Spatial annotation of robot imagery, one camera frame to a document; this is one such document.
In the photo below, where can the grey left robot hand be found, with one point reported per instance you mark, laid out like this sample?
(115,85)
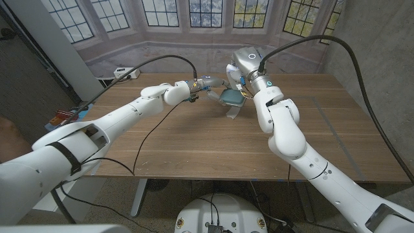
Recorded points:
(211,82)

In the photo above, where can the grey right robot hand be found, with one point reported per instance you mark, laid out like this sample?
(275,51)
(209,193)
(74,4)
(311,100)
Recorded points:
(249,64)

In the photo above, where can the teal zippered case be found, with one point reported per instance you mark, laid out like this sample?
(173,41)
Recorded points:
(232,96)

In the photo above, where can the white gauze bandage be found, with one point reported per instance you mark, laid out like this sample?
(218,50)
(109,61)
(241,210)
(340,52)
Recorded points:
(233,111)

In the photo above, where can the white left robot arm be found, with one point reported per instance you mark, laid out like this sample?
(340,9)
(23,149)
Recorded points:
(106,126)

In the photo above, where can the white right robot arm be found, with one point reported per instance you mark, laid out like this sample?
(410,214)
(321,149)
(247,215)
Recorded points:
(284,129)

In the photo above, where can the printed bay window backdrop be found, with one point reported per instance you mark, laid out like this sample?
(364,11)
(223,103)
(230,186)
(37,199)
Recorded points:
(181,39)

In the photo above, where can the white power strip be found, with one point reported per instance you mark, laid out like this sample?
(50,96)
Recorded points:
(124,73)

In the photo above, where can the black floor fan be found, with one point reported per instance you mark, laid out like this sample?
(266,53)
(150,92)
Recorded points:
(158,184)

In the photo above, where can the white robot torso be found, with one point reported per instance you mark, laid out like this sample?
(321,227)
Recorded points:
(221,210)

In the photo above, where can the blue box with items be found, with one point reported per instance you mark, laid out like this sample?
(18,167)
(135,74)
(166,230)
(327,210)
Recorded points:
(84,111)

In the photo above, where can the grey metal table leg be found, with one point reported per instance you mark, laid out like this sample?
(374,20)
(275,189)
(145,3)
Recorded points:
(304,200)
(139,197)

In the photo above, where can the black remote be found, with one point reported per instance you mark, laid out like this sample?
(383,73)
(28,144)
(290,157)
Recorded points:
(77,108)

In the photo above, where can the red box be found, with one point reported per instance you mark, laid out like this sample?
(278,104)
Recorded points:
(64,114)

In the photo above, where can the orange small item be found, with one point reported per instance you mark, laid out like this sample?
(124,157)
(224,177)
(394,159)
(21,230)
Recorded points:
(55,121)

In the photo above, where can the white floor platform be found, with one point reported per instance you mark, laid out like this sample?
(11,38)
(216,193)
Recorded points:
(81,200)

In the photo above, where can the white robot body edge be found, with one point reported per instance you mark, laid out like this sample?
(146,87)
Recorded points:
(64,229)

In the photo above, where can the person's bare leg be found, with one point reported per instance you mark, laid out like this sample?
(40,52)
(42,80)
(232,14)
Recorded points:
(11,139)

